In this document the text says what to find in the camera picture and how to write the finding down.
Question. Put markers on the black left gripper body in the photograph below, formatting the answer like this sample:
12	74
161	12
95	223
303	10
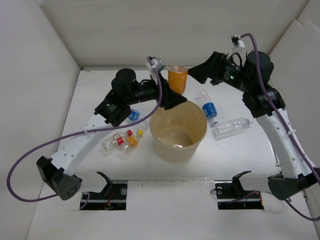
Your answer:
164	97

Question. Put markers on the orange juice bottle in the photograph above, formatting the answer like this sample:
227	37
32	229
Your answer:
177	78

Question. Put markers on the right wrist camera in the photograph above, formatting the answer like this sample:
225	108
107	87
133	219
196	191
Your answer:
237	42

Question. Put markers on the red cap cola bottle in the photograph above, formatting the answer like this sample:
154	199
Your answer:
116	139

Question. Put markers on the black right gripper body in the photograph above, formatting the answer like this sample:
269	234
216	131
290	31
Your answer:
220	61

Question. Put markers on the clear unlabeled plastic bottle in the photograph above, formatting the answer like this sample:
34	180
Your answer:
231	128

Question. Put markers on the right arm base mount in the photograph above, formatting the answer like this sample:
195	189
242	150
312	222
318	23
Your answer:
230	195

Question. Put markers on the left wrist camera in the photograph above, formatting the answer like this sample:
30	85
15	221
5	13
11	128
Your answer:
154	64

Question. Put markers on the blue label clear bottle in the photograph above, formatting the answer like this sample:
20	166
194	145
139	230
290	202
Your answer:
206	104

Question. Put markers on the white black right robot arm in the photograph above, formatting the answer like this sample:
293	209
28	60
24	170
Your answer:
268	108

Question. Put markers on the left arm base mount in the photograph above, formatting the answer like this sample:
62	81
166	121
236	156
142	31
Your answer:
113	197

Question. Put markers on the yellow cap orange bottle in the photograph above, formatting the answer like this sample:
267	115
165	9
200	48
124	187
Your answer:
130	140

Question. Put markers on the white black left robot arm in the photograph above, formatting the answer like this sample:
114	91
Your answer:
58	170

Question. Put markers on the beige round bin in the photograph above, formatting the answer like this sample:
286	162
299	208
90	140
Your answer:
177	132

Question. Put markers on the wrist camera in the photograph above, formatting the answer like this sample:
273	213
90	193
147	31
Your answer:
154	64
237	42

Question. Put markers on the small blue label bottle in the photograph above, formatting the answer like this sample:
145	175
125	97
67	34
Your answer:
136	116

